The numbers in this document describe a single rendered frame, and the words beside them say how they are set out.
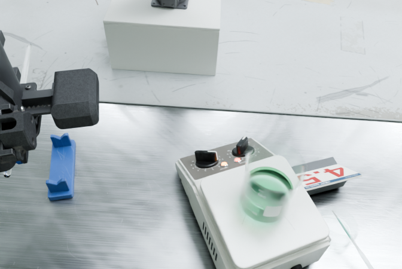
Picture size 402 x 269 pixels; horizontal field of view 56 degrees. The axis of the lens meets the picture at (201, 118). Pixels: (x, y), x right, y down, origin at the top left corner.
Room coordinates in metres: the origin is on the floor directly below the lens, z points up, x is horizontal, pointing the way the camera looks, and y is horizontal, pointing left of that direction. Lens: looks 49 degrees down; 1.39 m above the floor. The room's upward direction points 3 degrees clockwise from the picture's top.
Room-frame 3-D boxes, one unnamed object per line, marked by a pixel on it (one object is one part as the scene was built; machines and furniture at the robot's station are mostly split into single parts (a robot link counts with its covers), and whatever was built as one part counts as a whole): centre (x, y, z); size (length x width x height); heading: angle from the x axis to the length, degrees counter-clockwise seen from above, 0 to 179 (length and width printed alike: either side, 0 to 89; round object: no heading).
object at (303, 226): (0.22, -0.08, 0.98); 0.12 x 0.12 x 0.01; 24
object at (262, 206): (0.23, -0.08, 1.03); 0.07 x 0.06 x 0.08; 46
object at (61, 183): (0.31, 0.20, 0.92); 0.10 x 0.03 x 0.04; 13
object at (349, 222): (0.23, -0.19, 0.91); 0.06 x 0.06 x 0.02
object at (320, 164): (0.32, -0.18, 0.92); 0.09 x 0.06 x 0.04; 109
